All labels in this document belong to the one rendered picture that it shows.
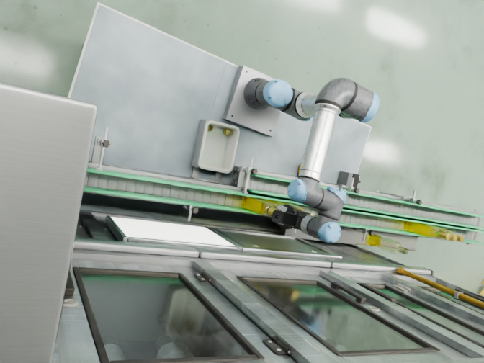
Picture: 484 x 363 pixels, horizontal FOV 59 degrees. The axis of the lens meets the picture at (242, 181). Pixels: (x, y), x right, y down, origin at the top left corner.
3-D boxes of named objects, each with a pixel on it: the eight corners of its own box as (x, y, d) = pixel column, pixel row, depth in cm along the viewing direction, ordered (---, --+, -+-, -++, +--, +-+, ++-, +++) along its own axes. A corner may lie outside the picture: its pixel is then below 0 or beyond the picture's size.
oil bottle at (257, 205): (240, 206, 203) (261, 215, 184) (242, 194, 202) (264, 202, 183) (250, 207, 205) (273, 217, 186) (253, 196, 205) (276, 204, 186)
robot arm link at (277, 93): (261, 75, 196) (275, 74, 183) (284, 87, 201) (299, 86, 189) (251, 100, 196) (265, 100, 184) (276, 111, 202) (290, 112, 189)
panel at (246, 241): (104, 222, 166) (121, 245, 136) (105, 214, 166) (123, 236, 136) (295, 242, 207) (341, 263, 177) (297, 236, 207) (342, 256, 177)
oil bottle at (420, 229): (402, 229, 252) (443, 241, 227) (404, 220, 252) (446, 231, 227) (409, 230, 255) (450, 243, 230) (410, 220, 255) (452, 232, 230)
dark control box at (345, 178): (335, 184, 243) (346, 186, 235) (338, 170, 242) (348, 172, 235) (347, 186, 246) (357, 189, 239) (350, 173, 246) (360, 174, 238)
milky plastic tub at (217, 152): (191, 166, 202) (197, 168, 195) (200, 119, 201) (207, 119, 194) (224, 172, 210) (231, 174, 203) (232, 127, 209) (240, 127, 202)
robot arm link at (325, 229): (346, 224, 151) (338, 247, 151) (326, 217, 161) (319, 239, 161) (329, 218, 147) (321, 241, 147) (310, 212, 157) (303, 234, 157)
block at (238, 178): (229, 184, 206) (235, 186, 200) (233, 165, 205) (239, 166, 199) (235, 186, 208) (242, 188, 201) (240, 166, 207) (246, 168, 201)
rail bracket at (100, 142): (86, 165, 179) (94, 171, 159) (93, 125, 178) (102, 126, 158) (99, 167, 181) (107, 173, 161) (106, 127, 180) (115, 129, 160)
